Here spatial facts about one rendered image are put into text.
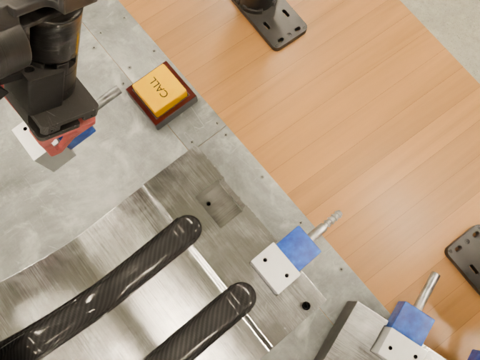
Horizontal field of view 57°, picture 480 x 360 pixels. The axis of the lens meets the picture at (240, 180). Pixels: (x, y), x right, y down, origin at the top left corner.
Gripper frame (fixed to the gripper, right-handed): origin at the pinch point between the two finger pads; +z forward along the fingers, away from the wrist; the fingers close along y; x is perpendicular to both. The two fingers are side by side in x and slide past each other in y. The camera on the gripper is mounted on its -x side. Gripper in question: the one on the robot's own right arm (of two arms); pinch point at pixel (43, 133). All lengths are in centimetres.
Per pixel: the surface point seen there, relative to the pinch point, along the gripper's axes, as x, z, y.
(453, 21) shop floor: 161, 24, 3
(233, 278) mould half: 9.0, 2.0, 27.3
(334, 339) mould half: 15.4, 3.0, 41.2
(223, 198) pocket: 15.2, 1.9, 18.1
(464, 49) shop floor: 156, 26, 14
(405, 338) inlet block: 20, -3, 46
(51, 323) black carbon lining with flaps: -9.3, 9.5, 18.0
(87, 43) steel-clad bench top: 17.9, 7.9, -17.6
